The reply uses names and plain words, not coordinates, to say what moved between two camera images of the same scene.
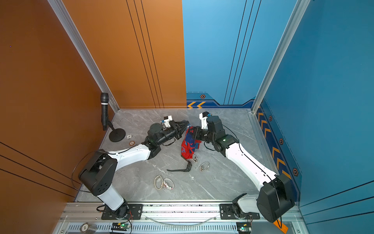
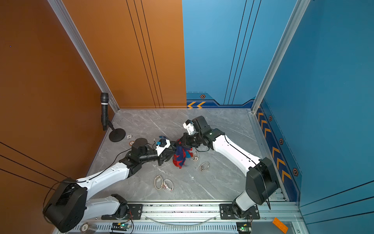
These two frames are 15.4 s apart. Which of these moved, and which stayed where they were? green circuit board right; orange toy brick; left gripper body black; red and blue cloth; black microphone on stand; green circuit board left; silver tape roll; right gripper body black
Moved: red and blue cloth; right gripper body black; left gripper body black
Stayed: orange toy brick; green circuit board left; black microphone on stand; silver tape roll; green circuit board right
